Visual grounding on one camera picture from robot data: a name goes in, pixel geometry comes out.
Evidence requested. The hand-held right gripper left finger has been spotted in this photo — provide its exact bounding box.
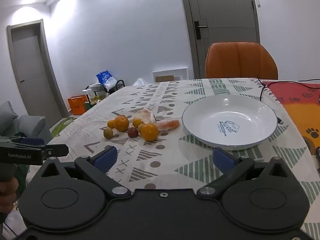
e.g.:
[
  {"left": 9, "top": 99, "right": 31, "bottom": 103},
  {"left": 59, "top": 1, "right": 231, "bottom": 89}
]
[{"left": 37, "top": 145, "right": 132, "bottom": 198}]

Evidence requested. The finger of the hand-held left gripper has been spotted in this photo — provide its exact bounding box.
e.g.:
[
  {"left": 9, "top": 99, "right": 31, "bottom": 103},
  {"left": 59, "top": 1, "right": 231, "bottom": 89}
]
[
  {"left": 40, "top": 144, "right": 69, "bottom": 160},
  {"left": 0, "top": 135, "right": 46, "bottom": 146}
]

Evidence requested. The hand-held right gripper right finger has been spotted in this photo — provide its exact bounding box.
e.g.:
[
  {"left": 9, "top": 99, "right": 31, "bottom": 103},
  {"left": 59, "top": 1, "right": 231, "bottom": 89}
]
[{"left": 197, "top": 147, "right": 292, "bottom": 200}]

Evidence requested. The white bowl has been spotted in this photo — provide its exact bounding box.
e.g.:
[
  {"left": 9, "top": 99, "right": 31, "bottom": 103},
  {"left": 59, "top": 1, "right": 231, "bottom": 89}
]
[{"left": 182, "top": 94, "right": 278, "bottom": 151}]

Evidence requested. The large orange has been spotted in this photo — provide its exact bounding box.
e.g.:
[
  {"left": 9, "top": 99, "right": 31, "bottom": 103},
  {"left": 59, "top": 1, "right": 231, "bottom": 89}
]
[
  {"left": 141, "top": 123, "right": 160, "bottom": 142},
  {"left": 114, "top": 115, "right": 130, "bottom": 132}
]

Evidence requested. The person's left hand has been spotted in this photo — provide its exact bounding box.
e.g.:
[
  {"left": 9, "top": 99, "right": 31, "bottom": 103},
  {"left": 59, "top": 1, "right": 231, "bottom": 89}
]
[{"left": 0, "top": 179, "right": 19, "bottom": 214}]

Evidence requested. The grey sofa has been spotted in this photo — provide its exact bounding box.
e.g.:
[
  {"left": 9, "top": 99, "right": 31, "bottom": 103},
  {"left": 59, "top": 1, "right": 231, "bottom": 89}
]
[{"left": 0, "top": 101, "right": 53, "bottom": 145}]

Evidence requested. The green rug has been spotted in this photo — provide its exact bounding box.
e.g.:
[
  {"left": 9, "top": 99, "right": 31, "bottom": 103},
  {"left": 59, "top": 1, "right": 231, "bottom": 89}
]
[{"left": 50, "top": 116, "right": 77, "bottom": 138}]

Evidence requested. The orange paper bag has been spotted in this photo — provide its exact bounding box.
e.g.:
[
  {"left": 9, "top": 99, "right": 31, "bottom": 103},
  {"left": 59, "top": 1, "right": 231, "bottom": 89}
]
[{"left": 67, "top": 95, "right": 87, "bottom": 116}]

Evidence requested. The black shoe rack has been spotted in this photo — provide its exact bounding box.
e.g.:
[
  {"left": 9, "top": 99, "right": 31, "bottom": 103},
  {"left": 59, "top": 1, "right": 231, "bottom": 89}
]
[{"left": 85, "top": 79, "right": 125, "bottom": 98}]

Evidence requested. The plain grey door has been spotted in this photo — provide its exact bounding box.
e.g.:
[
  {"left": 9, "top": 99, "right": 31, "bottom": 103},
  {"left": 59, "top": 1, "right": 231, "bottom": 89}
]
[{"left": 6, "top": 20, "right": 67, "bottom": 130}]

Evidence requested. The patterned tablecloth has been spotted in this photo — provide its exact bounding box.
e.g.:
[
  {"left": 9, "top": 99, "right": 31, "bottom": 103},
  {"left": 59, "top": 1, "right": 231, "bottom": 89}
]
[{"left": 26, "top": 78, "right": 320, "bottom": 240}]

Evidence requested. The blue plastic bag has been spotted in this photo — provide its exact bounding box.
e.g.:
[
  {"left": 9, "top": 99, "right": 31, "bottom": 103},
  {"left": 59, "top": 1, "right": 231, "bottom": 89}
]
[{"left": 96, "top": 70, "right": 112, "bottom": 85}]

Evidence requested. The red paw print mat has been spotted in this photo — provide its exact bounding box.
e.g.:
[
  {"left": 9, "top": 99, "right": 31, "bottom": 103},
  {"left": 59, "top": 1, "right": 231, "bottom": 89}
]
[{"left": 260, "top": 81, "right": 320, "bottom": 148}]

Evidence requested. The orange chair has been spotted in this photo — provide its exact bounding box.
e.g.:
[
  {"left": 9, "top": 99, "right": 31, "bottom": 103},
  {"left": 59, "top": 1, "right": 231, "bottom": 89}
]
[{"left": 205, "top": 42, "right": 279, "bottom": 80}]

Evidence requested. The black cable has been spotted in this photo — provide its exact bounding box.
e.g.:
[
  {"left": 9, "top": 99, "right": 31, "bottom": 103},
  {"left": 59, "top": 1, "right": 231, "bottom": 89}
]
[{"left": 257, "top": 79, "right": 320, "bottom": 125}]

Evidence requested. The black door lock handle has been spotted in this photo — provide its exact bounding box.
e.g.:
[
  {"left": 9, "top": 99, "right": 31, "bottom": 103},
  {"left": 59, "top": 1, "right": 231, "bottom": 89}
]
[{"left": 194, "top": 20, "right": 208, "bottom": 40}]

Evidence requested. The grey door with lock handle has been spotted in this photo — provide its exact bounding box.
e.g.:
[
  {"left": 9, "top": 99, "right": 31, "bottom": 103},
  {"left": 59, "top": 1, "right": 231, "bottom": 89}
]
[{"left": 178, "top": 0, "right": 260, "bottom": 80}]

